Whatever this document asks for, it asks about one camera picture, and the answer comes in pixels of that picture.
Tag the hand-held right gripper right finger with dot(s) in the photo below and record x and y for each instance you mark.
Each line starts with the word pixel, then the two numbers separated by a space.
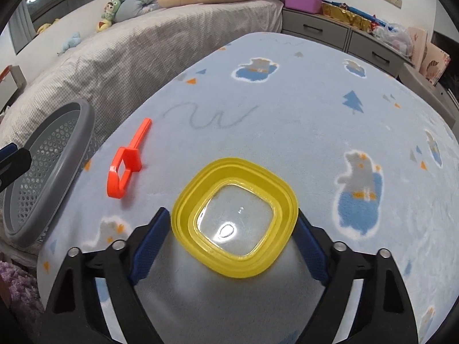
pixel 312 249

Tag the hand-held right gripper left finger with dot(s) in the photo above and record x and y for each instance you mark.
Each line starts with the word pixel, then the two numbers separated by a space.
pixel 150 249

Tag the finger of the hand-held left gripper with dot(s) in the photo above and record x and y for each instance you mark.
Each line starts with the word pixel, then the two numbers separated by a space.
pixel 16 166

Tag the grey perforated plastic basket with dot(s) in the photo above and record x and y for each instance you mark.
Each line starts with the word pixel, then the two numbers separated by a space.
pixel 46 157

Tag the yellow plastic lid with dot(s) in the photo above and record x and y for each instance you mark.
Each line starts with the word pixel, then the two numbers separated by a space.
pixel 186 215

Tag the white box with red corner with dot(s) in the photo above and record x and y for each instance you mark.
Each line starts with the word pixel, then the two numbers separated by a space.
pixel 10 86

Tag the orange plastic scoop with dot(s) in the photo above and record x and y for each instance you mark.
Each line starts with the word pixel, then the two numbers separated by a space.
pixel 133 159

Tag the purple fuzzy rug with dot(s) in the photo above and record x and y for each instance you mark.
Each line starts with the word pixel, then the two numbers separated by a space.
pixel 18 286

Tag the blue printed blanket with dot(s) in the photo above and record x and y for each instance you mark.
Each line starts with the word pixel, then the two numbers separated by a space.
pixel 304 122

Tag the blue plush toy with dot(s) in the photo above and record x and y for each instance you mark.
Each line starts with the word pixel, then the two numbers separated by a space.
pixel 70 42

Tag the grey curtain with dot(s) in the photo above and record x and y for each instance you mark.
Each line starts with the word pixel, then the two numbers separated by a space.
pixel 21 25

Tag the yellow plush toy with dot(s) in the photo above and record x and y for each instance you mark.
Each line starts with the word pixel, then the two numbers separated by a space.
pixel 46 25

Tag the grey bed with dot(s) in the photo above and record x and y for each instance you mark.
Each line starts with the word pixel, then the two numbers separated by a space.
pixel 143 50

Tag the green plush doll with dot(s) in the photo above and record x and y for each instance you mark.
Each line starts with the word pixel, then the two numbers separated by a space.
pixel 113 7

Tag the grey plastic chair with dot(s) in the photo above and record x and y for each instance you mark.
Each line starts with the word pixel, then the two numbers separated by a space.
pixel 423 86

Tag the grey drawer cabinet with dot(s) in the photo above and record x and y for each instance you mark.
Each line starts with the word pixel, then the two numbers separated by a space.
pixel 315 28

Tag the pink printed board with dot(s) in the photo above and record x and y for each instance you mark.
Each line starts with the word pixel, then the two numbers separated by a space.
pixel 435 62

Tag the clear plastic bag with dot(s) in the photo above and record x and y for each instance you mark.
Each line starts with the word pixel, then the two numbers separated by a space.
pixel 394 39

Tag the gold wrapped boxes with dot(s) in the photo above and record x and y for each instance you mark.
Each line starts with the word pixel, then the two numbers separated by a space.
pixel 344 16

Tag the blue wrapping paper roll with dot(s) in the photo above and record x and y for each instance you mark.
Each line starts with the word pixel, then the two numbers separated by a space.
pixel 358 10

